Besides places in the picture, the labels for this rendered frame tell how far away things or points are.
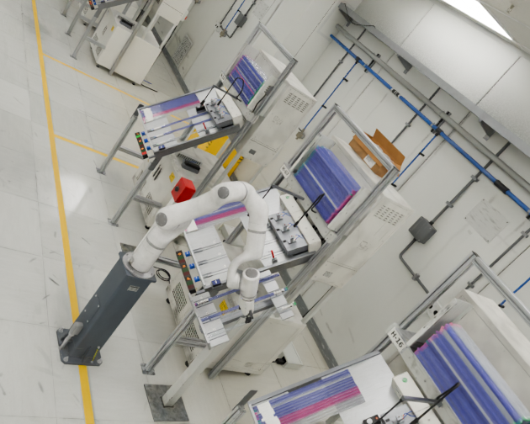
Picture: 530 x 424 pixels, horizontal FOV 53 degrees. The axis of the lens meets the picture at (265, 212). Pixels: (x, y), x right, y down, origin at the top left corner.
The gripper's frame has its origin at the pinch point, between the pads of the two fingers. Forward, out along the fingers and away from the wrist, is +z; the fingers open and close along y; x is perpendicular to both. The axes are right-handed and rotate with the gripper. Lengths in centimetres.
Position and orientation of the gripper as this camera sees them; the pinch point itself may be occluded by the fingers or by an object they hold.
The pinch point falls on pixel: (245, 314)
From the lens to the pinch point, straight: 277.7
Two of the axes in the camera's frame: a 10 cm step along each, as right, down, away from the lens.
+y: 3.9, 6.4, -6.6
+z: -1.2, 7.5, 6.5
